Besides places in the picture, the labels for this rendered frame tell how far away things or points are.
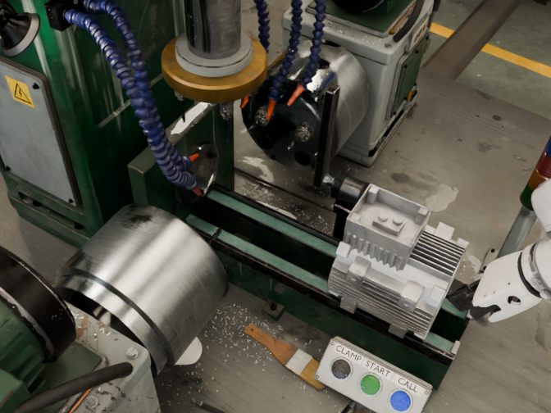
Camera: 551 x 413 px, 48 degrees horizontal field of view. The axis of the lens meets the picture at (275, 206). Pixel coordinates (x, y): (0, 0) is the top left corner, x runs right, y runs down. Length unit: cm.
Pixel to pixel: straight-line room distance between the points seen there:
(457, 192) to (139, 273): 95
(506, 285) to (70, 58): 77
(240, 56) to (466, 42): 277
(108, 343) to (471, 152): 119
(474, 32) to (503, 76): 38
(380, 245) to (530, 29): 308
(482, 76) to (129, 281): 282
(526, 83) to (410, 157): 193
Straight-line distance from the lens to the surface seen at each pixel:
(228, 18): 100
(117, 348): 92
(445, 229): 120
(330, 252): 131
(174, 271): 100
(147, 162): 116
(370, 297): 113
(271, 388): 127
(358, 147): 164
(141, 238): 102
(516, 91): 351
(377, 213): 112
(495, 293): 98
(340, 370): 100
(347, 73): 140
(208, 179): 136
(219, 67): 102
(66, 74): 109
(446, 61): 353
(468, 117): 191
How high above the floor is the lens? 195
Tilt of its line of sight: 48 degrees down
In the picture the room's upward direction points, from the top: 4 degrees clockwise
